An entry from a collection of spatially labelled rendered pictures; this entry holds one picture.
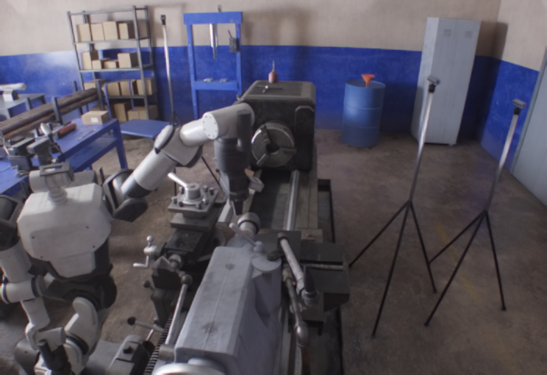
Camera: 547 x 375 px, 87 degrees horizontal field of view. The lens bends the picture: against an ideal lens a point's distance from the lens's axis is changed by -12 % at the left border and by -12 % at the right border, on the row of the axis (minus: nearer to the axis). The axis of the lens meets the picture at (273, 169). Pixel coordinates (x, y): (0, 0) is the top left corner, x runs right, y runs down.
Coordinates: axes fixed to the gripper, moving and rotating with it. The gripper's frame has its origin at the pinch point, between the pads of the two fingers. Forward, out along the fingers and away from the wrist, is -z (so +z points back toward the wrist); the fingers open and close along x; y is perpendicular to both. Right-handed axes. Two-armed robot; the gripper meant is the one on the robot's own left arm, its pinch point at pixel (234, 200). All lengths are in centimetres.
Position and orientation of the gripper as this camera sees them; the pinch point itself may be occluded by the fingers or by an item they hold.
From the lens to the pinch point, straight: 91.4
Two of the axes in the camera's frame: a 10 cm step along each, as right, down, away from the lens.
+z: 0.0, -8.9, -4.5
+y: 9.1, -1.8, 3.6
